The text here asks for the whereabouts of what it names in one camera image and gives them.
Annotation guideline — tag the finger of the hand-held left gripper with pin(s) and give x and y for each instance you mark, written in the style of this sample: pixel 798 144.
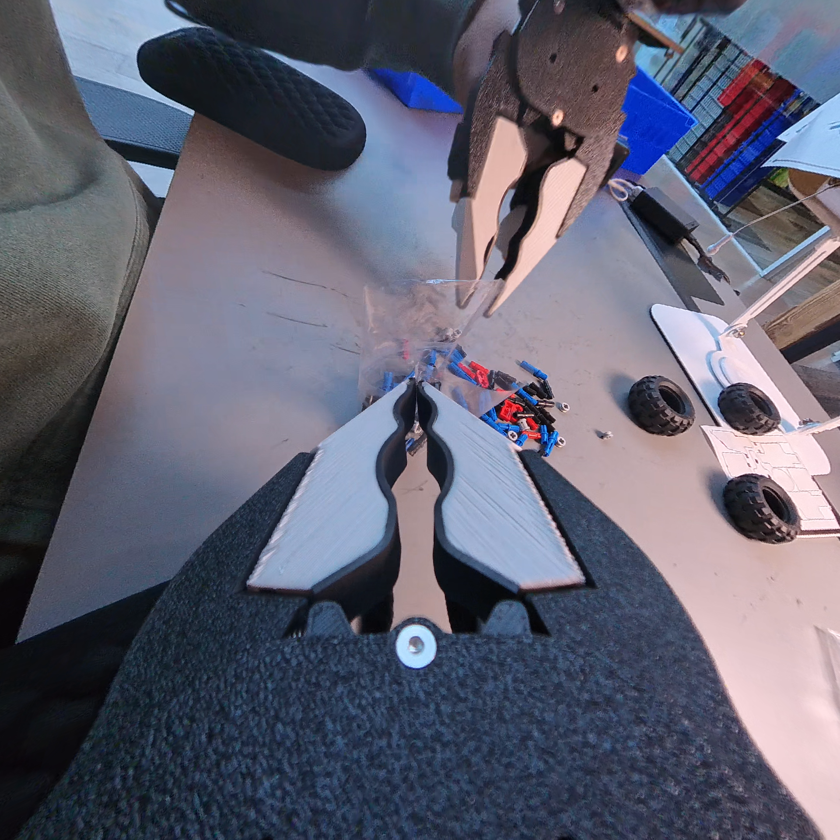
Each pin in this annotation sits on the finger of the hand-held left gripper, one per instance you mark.
pixel 486 171
pixel 551 204

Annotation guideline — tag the small cluster of toy pins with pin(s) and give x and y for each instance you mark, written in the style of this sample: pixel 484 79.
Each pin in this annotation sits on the small cluster of toy pins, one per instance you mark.
pixel 390 381

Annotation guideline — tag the white sticker sheet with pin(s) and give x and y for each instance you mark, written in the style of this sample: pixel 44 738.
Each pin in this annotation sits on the white sticker sheet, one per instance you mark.
pixel 781 462

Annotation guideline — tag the person's left hand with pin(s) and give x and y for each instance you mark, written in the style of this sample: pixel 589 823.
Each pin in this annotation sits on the person's left hand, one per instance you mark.
pixel 479 40

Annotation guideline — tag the blue storage bin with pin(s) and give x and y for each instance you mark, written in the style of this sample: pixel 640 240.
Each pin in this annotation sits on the blue storage bin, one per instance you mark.
pixel 656 121
pixel 414 89

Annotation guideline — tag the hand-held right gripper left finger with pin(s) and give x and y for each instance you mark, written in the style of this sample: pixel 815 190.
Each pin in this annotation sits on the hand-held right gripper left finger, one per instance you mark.
pixel 328 512

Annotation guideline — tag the black desk mat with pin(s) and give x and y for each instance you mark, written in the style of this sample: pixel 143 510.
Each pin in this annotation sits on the black desk mat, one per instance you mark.
pixel 683 269

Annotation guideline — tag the clear plastic bag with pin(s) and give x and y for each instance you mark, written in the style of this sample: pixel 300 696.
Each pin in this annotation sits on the clear plastic bag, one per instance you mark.
pixel 830 672
pixel 407 315

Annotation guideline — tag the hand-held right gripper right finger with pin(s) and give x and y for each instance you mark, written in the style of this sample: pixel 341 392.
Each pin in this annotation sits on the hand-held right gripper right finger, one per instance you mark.
pixel 505 512

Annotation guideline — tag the large pile of toy pins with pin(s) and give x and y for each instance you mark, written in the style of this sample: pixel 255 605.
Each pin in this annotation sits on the large pile of toy pins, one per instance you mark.
pixel 512 400

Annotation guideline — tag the black power adapter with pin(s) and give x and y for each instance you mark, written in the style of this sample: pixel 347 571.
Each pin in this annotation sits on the black power adapter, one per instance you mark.
pixel 666 213

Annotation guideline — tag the grey desk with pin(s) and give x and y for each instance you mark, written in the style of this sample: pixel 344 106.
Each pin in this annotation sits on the grey desk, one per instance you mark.
pixel 236 328

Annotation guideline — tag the black toy tyre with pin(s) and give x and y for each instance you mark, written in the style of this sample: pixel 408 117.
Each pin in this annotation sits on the black toy tyre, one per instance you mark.
pixel 646 408
pixel 733 411
pixel 742 515

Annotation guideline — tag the black padded armrest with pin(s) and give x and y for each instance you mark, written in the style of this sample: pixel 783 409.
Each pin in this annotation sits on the black padded armrest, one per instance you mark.
pixel 256 99

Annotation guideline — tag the white desk lamp stand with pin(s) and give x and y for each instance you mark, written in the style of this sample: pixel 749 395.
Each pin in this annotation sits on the white desk lamp stand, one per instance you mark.
pixel 689 335

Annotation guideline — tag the black chair seat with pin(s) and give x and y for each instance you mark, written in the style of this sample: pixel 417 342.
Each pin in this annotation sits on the black chair seat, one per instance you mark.
pixel 131 125

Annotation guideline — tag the crumpled clear plastic bag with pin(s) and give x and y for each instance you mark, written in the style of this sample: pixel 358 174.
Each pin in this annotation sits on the crumpled clear plastic bag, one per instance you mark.
pixel 830 672

